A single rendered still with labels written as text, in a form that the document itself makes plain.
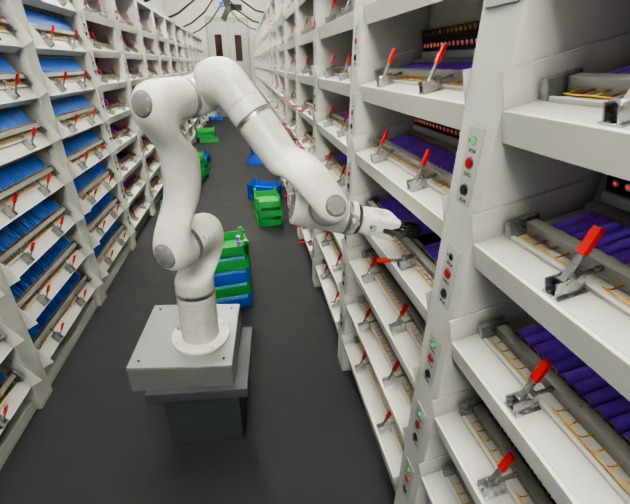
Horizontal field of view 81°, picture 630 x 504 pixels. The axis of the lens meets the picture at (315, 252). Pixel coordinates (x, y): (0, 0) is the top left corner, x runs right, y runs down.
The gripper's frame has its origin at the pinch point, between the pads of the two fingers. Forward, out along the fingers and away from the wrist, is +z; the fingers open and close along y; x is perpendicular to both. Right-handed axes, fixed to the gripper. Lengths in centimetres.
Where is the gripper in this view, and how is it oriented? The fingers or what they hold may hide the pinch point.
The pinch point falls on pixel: (410, 229)
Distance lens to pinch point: 98.9
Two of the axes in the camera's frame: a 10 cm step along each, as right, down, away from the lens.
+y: -1.7, -4.4, 8.8
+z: 9.5, 1.6, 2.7
